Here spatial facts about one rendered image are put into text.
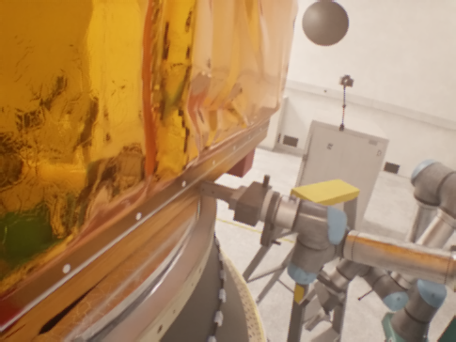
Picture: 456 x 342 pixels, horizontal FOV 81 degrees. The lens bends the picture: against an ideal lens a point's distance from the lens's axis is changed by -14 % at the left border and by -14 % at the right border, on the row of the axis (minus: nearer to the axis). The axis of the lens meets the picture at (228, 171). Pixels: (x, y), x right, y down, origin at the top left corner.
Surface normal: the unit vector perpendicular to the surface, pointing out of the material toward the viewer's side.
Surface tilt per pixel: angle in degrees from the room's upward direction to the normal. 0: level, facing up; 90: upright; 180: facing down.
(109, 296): 0
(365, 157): 90
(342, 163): 90
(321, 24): 90
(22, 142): 85
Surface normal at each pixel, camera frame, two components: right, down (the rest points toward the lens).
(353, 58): -0.32, 0.30
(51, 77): 0.93, 0.21
